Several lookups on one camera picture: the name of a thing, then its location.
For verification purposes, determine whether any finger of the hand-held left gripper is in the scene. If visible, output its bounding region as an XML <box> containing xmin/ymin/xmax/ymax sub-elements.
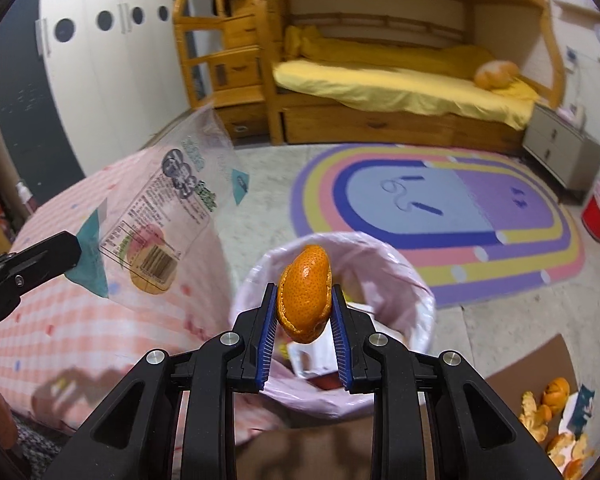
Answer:
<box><xmin>4</xmin><ymin>231</ymin><xmax>84</xmax><ymax>296</ymax></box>

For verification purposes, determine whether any white and grey wardrobe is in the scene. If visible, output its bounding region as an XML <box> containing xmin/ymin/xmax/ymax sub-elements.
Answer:
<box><xmin>0</xmin><ymin>0</ymin><xmax>202</xmax><ymax>222</ymax></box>

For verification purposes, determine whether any grey nightstand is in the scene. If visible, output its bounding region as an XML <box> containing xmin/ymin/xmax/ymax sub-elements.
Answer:
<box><xmin>522</xmin><ymin>104</ymin><xmax>600</xmax><ymax>204</ymax></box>

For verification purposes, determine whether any pile of orange peels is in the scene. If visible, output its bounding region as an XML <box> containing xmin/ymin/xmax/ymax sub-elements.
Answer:
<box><xmin>518</xmin><ymin>377</ymin><xmax>599</xmax><ymax>480</ymax></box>

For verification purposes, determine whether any pink checked tablecloth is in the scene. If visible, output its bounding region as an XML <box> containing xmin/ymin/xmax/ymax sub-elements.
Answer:
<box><xmin>9</xmin><ymin>147</ymin><xmax>282</xmax><ymax>447</ymax></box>

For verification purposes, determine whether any colourful oval rug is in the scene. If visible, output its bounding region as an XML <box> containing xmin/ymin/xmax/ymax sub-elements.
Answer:
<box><xmin>289</xmin><ymin>142</ymin><xmax>587</xmax><ymax>309</ymax></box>

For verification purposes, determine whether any wooden stair drawer unit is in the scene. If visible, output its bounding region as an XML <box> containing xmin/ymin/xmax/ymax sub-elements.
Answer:
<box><xmin>172</xmin><ymin>0</ymin><xmax>277</xmax><ymax>142</ymax></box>

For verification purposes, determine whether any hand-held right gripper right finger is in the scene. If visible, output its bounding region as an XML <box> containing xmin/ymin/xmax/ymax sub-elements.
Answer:
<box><xmin>330</xmin><ymin>284</ymin><xmax>564</xmax><ymax>480</ymax></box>

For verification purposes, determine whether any red bin with pink liner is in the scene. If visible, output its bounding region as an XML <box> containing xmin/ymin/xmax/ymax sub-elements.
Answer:
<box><xmin>581</xmin><ymin>180</ymin><xmax>600</xmax><ymax>247</ymax></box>

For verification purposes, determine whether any yellow bed sheet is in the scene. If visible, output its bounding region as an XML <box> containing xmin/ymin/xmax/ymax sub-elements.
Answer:
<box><xmin>272</xmin><ymin>25</ymin><xmax>542</xmax><ymax>132</ymax></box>

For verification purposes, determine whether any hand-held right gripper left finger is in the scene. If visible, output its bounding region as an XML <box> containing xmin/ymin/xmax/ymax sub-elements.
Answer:
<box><xmin>42</xmin><ymin>282</ymin><xmax>281</xmax><ymax>480</ymax></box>

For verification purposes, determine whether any orange peel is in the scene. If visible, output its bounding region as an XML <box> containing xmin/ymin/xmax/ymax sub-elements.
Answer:
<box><xmin>277</xmin><ymin>244</ymin><xmax>334</xmax><ymax>345</ymax></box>

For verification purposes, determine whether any wooden bunk bed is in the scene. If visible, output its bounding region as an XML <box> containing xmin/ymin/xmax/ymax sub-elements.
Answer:
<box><xmin>256</xmin><ymin>0</ymin><xmax>567</xmax><ymax>149</ymax></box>

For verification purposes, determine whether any teal wrapper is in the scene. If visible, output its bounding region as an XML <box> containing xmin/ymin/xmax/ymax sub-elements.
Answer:
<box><xmin>577</xmin><ymin>384</ymin><xmax>599</xmax><ymax>419</ymax></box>

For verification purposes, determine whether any clear printed plastic bag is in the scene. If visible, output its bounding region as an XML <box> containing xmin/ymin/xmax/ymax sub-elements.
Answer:
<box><xmin>64</xmin><ymin>105</ymin><xmax>252</xmax><ymax>302</ymax></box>

